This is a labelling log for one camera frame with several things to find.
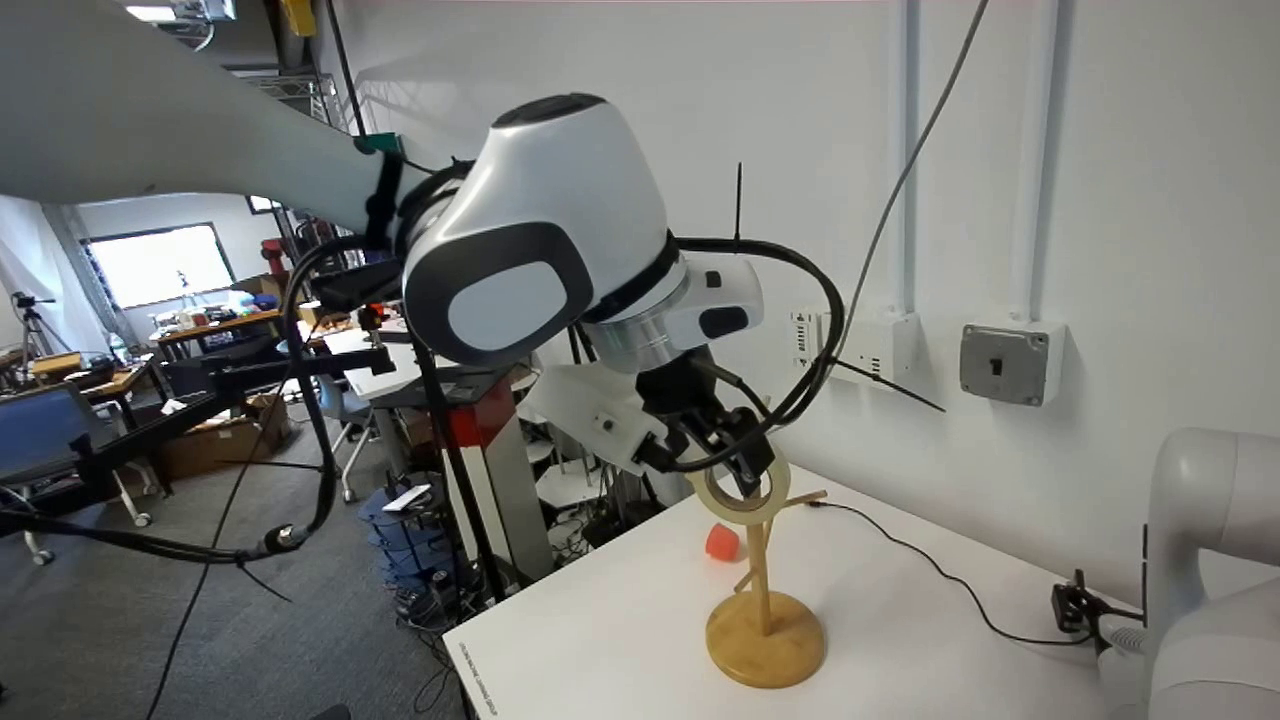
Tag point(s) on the white wall conduit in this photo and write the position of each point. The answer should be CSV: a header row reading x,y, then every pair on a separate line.
x,y
909,133
1049,163

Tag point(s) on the white idle robot arm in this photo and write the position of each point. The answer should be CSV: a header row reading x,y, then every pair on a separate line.
x,y
1215,641

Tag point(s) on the blue crate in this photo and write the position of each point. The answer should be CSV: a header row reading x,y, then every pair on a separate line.
x,y
407,546

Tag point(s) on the brown cardboard box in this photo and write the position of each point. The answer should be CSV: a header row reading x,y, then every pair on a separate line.
x,y
221,441

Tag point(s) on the blue green storage bins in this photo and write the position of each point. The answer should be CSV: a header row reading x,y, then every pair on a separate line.
x,y
377,142

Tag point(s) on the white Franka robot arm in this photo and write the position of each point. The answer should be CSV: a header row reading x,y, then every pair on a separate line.
x,y
563,173

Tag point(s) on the wooden mug tree stand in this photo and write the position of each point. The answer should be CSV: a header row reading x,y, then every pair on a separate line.
x,y
767,641

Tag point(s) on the bright window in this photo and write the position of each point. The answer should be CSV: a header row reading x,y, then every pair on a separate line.
x,y
160,265

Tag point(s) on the black idle arm gripper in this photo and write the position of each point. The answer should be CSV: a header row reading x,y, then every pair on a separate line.
x,y
1082,611

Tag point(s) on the red white cart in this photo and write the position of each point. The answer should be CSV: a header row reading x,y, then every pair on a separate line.
x,y
501,494

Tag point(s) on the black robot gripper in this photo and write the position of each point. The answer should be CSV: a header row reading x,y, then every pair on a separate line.
x,y
681,387

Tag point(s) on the small labelled white wall box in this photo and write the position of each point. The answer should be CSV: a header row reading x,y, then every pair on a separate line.
x,y
808,340

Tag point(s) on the grey wall junction box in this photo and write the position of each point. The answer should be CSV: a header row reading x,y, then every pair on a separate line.
x,y
1008,360

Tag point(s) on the beige masking tape roll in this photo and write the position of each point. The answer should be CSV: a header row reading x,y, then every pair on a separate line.
x,y
730,512

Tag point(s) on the large white wall box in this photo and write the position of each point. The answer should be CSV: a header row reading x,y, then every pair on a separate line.
x,y
879,351

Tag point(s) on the orange plastic cup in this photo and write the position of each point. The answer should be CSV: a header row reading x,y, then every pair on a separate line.
x,y
722,541

